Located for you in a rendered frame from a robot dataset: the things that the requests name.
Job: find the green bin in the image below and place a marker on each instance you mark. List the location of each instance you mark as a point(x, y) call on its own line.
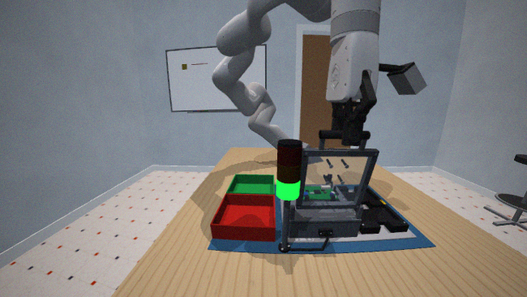
point(250, 183)

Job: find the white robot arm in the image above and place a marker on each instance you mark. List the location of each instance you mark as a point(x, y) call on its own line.
point(253, 27)

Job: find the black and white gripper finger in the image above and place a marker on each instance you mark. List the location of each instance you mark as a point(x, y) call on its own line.
point(352, 129)
point(338, 115)

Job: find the red open-top bin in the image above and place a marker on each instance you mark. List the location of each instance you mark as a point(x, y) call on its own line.
point(249, 218)

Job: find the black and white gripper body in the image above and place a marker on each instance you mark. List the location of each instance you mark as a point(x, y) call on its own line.
point(352, 52)

